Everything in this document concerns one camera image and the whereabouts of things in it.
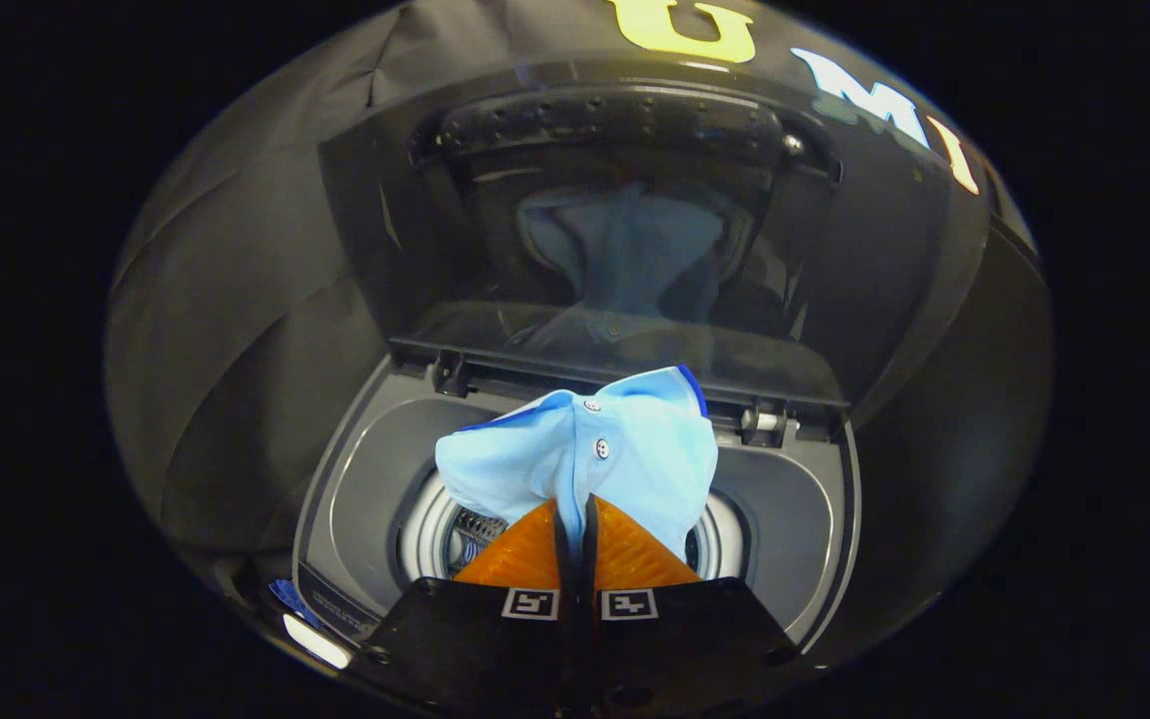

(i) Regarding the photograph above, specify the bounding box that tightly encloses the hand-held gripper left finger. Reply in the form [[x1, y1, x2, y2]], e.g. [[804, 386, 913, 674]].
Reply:
[[363, 496, 577, 719]]

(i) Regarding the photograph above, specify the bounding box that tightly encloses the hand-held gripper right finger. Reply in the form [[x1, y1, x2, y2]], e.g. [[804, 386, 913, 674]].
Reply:
[[576, 493, 804, 719]]

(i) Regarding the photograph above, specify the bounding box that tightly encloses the light blue polo shirt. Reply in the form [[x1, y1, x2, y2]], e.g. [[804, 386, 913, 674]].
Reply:
[[434, 364, 720, 562]]

